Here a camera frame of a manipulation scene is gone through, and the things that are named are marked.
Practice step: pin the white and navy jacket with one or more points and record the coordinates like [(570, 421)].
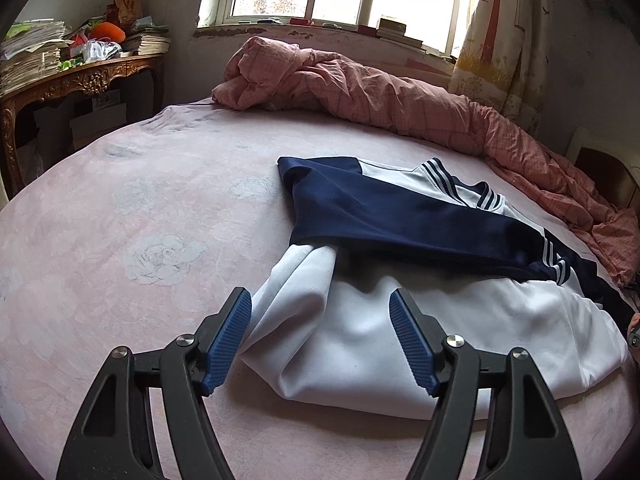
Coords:
[(400, 320)]

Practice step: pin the windowsill books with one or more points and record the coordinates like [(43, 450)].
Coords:
[(397, 30)]

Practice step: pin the brown rabbit print carton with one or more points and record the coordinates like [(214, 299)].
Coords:
[(129, 7)]

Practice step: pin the stack of papers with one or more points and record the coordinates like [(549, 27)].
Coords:
[(30, 60)]

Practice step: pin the stack of books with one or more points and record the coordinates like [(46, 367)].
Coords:
[(147, 44)]

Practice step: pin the pink quilt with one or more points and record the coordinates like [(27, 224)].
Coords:
[(400, 105)]

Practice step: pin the ornate wooden table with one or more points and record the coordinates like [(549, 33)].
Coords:
[(95, 80)]

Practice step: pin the shiny plastic bag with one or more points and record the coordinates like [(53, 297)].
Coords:
[(100, 51)]

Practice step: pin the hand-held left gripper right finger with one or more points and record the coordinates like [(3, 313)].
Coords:
[(412, 345)]

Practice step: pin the white storage box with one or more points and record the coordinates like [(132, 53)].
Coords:
[(97, 125)]

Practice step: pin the tree print curtain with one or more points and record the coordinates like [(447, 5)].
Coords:
[(500, 35)]

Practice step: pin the orange carrot plush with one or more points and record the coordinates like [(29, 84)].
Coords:
[(107, 31)]

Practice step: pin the carved wooden headboard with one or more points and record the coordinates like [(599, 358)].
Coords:
[(605, 175)]

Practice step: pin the pink floral bed sheet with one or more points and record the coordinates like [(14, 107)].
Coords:
[(125, 210)]

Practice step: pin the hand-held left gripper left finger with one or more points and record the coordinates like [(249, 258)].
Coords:
[(227, 345)]

